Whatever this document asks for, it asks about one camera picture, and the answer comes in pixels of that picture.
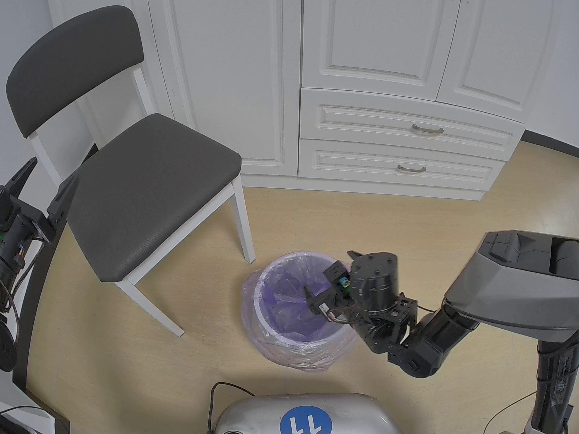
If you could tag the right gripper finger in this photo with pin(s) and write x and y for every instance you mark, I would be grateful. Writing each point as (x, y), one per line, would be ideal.
(311, 299)
(356, 254)

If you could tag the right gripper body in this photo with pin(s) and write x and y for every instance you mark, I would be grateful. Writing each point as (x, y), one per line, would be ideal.
(332, 305)

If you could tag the purple plastic bag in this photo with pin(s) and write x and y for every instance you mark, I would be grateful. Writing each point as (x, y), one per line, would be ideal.
(289, 355)

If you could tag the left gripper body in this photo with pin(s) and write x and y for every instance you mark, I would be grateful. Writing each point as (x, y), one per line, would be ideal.
(31, 224)

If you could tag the white wardrobe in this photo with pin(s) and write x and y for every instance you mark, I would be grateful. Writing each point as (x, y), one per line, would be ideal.
(375, 39)

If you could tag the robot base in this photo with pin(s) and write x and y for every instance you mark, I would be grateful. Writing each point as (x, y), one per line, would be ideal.
(271, 414)

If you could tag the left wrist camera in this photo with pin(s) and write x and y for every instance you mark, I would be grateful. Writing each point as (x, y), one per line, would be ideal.
(3, 206)

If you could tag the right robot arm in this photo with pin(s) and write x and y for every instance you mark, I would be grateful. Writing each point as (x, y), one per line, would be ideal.
(520, 283)

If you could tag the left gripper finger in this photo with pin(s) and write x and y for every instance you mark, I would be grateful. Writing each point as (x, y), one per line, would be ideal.
(20, 179)
(63, 201)

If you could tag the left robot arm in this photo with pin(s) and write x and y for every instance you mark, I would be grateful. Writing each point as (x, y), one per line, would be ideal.
(9, 287)

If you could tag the grey and white chair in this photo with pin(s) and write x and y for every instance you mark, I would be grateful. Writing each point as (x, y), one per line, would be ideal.
(154, 188)

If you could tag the white trash bin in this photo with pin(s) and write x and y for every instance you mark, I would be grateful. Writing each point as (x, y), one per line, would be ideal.
(258, 303)

